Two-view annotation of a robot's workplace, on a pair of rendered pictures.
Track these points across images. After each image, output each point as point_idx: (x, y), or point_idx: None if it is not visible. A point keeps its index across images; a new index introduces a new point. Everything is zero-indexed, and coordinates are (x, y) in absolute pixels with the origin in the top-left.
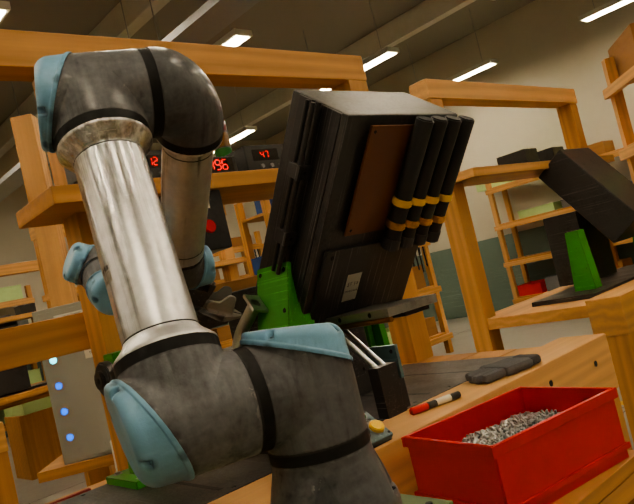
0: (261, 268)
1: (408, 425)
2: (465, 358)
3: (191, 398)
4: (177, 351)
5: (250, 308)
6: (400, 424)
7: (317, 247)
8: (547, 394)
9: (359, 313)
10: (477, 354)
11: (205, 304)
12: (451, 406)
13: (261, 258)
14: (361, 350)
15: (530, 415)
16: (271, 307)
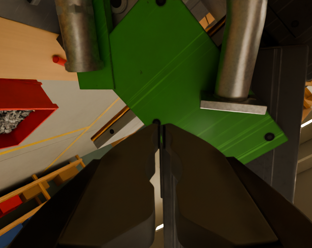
0: (290, 135)
1: (16, 67)
2: (205, 20)
3: None
4: None
5: (213, 102)
6: (25, 58)
7: (163, 212)
8: (40, 117)
9: (123, 126)
10: (204, 25)
11: (183, 239)
12: (61, 74)
13: (296, 154)
14: (210, 13)
15: (23, 110)
16: (194, 106)
